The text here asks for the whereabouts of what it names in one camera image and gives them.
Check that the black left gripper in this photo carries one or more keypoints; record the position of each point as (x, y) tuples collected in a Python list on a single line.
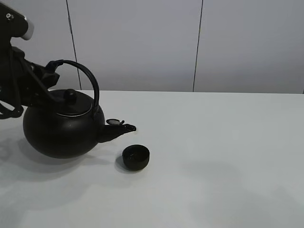
[(26, 83)]

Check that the black round teapot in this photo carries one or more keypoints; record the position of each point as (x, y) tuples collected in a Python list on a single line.
[(73, 126)]

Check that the small black teacup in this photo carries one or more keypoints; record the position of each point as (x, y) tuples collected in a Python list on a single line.
[(136, 157)]

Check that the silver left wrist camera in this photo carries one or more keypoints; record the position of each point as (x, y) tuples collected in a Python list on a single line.
[(14, 24)]

